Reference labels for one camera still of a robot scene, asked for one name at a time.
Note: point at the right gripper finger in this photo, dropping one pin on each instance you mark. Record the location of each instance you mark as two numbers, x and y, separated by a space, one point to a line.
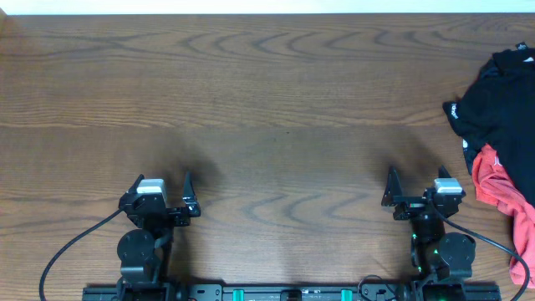
393 186
443 172

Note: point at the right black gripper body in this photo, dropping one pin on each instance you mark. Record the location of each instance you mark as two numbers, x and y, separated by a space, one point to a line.
411 207

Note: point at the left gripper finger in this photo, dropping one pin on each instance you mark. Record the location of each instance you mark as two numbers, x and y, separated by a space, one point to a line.
188 195
133 188

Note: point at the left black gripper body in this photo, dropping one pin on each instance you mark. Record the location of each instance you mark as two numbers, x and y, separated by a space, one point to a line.
175 220

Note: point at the black polo shirt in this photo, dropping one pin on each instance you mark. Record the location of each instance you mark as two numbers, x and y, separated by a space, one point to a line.
498 110

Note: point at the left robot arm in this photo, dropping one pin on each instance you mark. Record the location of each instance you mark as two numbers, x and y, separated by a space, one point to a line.
146 251

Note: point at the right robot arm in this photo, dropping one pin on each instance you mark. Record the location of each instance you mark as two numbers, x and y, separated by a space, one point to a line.
443 259

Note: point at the red printed shirt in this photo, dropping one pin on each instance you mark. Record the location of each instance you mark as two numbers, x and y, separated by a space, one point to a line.
494 186

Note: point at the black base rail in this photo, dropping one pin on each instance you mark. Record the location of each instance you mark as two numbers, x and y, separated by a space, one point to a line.
362 292

